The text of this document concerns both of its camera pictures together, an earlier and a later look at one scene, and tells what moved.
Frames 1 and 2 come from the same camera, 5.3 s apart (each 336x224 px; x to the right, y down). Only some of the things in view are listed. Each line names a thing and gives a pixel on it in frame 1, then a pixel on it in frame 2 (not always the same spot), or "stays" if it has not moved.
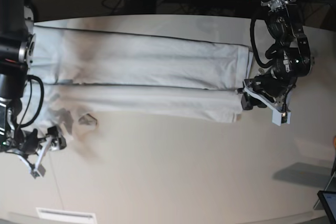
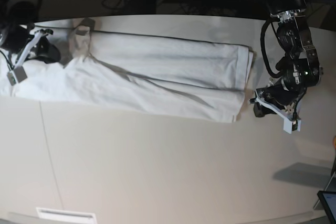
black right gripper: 276,87 → 279,95
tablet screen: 328,199 stays
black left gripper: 28,143 → 17,36
